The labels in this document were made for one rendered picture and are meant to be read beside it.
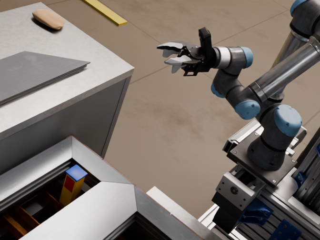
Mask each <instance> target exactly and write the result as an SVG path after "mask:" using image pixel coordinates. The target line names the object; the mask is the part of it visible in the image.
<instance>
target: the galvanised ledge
mask: <svg viewBox="0 0 320 240"><path fill-rule="evenodd" d="M147 194H148V195H149V196H151V197H152V198H153V199H154V200H156V201H157V202H158V203H159V204H160V205H162V206H163V207H164V208H165V209H167V210H168V211H169V212H170V213H171V214H173V215H174V216H175V217H177V218H178V219H179V220H181V221H182V222H183V223H184V224H186V225H187V226H188V227H189V228H191V229H192V230H193V231H194V232H196V233H197V234H198V235H199V236H201V237H202V238H203V239H204V240H222V239H221V238H220V237H219V236H217V235H216V234H215V233H213V232H212V231H211V230H210V229H208V228H207V227H206V226H204V225H203V224H202V223H201V222H199V221H198V220H197V219H196V218H194V217H193V216H192V215H190V214H189V213H188V212H187V211H186V210H184V209H183V208H182V207H181V206H179V205H178V204H177V203H175V202H174V201H173V200H172V199H170V198H169V197H168V196H166V195H165V194H164V193H163V192H161V191H160V190H159V189H157V188H156V187H155V186H154V187H153V188H152V189H150V190H149V191H148V192H147Z"/></svg>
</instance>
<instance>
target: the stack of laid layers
mask: <svg viewBox="0 0 320 240"><path fill-rule="evenodd" d="M75 165H78V166H79V167H81V168H82V169H83V170H84V171H85V172H87V174H88V175H87V176H85V179H84V182H85V183H86V184H87V185H88V186H89V187H91V188H93V187H94V186H96V185H97V184H98V183H100V182H101V181H100V180H99V179H97V178H96V177H95V176H94V175H92V174H91V173H90V172H89V171H87V170H86V169H85V168H84V167H83V166H81V165H80V164H79V163H78V162H76V160H74V159H73V158H71V159H69V160H67V161H66V162H64V163H63V164H61V165H59V166H57V167H56V168H54V169H53V170H51V171H49V172H48V173H46V174H44V175H43V176H41V177H39V178H38V179H36V180H34V181H33V182H31V183H30V184H28V185H26V186H25V187H23V188H22V189H20V190H18V191H17V192H15V193H13V194H11V195H10V196H8V197H7V198H5V199H3V200H2V201H0V214H1V213H3V212H4V211H6V210H7V209H9V208H10V207H12V206H14V205H15V204H17V203H18V202H20V201H21V200H23V199H25V198H26V197H28V196H29V195H31V194H33V193H34V192H36V191H37V190H39V189H41V188H42V187H44V186H45V185H47V184H48V183H50V182H52V181H53V180H55V179H56V178H58V177H59V176H61V175H62V174H64V173H65V171H67V170H68V169H70V168H72V167H73V166H75ZM133 224H135V225H136V226H137V227H139V228H140V229H141V230H142V231H143V232H145V233H146V234H147V235H148V236H150V237H151V238H152V239H153V240H172V239H171V238H169V237H168V236H167V235H166V234H165V233H163V232H162V231H161V230H160V229H158V228H157V227H156V226H155V225H153V224H152V223H151V222H150V221H149V220H147V219H146V218H145V217H144V216H142V215H141V214H140V213H139V212H138V211H136V212H135V213H134V214H133V215H131V216H130V217H129V218H128V219H127V220H125V221H124V222H123V223H122V224H121V225H120V226H118V227H117V228H116V229H115V230H114V231H113V232H111V233H110V234H109V235H108V236H107V237H105V238H104V239H103V240H116V238H118V237H119V236H120V235H121V234H122V233H123V232H125V231H126V230H127V229H128V228H129V227H130V226H132V225H133Z"/></svg>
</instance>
